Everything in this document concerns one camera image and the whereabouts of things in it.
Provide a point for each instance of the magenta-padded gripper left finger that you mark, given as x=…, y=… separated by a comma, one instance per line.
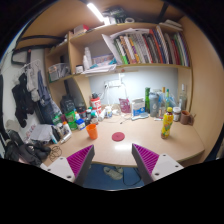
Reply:
x=80, y=160

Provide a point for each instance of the orange plastic cup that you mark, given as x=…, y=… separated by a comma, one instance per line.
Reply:
x=92, y=132

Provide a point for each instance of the magenta snack pouch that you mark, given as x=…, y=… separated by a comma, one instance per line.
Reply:
x=125, y=105

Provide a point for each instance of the silver tube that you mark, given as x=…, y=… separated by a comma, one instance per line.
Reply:
x=66, y=137

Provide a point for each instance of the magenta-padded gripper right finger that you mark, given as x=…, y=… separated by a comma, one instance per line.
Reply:
x=146, y=158

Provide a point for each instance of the large black jug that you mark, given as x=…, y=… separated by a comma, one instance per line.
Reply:
x=67, y=104

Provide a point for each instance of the brown ceramic mug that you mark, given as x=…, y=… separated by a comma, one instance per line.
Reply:
x=185, y=117

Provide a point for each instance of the tall green bottle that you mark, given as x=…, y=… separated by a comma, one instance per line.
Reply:
x=147, y=100

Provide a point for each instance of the grey shaker bottle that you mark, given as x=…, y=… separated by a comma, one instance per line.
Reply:
x=153, y=105

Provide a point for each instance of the clear bottle green cap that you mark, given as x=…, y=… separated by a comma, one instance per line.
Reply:
x=167, y=96

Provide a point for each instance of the brown jar with white lid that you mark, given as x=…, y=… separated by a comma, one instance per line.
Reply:
x=176, y=115

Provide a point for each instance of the long ceiling light tube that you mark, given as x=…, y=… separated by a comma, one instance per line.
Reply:
x=96, y=12

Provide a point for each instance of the small white pill bottle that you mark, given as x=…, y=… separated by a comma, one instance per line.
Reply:
x=108, y=112

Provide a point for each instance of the white paper sheets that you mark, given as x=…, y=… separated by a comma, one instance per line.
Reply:
x=41, y=132

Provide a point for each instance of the red and white canister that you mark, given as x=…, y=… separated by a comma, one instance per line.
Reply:
x=96, y=104

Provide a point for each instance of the black bag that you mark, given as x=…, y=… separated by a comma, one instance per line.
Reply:
x=23, y=148

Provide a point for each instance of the yellow drink bottle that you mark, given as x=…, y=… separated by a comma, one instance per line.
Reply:
x=167, y=125

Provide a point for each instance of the dark jar green lid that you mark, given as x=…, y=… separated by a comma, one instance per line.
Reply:
x=94, y=118

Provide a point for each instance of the small blue box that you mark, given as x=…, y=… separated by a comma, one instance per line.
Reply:
x=80, y=124

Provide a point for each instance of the light blue hairbrush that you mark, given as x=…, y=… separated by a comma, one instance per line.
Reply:
x=140, y=116

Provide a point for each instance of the white and blue carton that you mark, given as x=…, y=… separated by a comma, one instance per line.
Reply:
x=138, y=107

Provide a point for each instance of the white wall power outlet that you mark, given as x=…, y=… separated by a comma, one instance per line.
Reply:
x=112, y=84

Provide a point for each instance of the dark hanging clothes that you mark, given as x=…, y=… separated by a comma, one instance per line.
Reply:
x=25, y=96

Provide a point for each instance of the wooden shelf unit with books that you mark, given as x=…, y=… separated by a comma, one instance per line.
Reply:
x=100, y=36

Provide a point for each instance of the flat round red coaster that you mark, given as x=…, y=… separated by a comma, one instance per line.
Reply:
x=118, y=136

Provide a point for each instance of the green pouch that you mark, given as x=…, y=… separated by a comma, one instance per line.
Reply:
x=71, y=119

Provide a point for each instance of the clear bottle yellow cap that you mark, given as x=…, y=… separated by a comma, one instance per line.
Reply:
x=163, y=91

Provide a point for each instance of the white bar desk lamp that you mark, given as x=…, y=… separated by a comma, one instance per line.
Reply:
x=125, y=88

